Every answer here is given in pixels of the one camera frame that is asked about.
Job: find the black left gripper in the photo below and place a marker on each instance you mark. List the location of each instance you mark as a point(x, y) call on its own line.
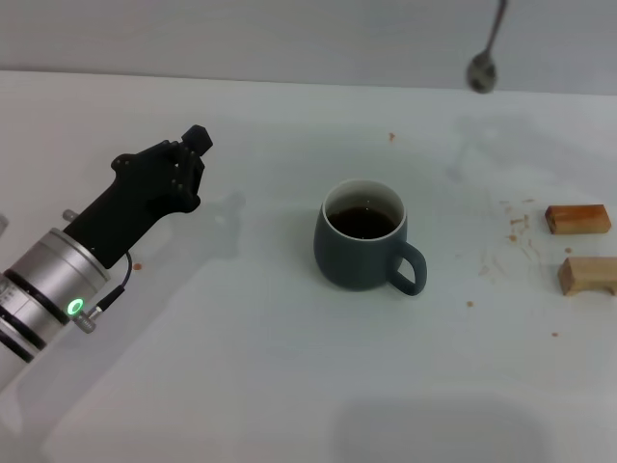
point(140, 193)

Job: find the dark grey ceramic cup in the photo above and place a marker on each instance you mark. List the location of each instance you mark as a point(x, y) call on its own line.
point(352, 265)

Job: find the dark coffee liquid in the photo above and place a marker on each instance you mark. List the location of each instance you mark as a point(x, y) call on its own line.
point(364, 222)

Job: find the stained dark wooden block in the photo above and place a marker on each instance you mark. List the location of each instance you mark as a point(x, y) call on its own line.
point(573, 219)

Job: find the light wooden block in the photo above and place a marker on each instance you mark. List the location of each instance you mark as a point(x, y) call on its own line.
point(583, 272)

